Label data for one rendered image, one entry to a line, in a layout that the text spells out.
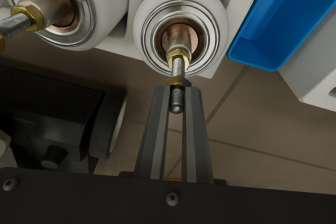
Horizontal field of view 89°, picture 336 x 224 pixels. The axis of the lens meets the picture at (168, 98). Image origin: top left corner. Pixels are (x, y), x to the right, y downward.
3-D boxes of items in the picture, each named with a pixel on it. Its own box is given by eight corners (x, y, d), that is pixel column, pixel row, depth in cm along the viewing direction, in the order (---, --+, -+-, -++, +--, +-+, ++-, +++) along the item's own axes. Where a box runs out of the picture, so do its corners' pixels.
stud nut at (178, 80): (158, 87, 12) (157, 95, 11) (172, 70, 11) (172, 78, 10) (181, 100, 12) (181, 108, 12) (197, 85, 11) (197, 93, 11)
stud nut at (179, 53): (163, 59, 15) (162, 64, 14) (175, 44, 14) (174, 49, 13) (182, 71, 15) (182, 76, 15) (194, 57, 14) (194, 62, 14)
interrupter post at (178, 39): (194, 30, 16) (196, 46, 14) (189, 53, 18) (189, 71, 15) (169, 26, 16) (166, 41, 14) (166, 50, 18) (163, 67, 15)
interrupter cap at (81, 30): (87, 57, 19) (84, 60, 18) (10, 18, 17) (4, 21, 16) (107, -11, 14) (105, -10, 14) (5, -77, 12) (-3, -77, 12)
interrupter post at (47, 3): (67, 23, 17) (46, 37, 14) (40, 9, 16) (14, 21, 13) (71, 0, 15) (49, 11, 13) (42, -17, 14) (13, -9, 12)
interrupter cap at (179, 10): (231, 5, 15) (233, 8, 14) (206, 77, 20) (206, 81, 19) (143, -10, 14) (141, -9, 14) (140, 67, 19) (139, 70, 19)
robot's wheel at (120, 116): (123, 120, 65) (105, 172, 50) (110, 116, 64) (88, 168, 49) (131, 79, 52) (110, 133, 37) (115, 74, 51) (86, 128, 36)
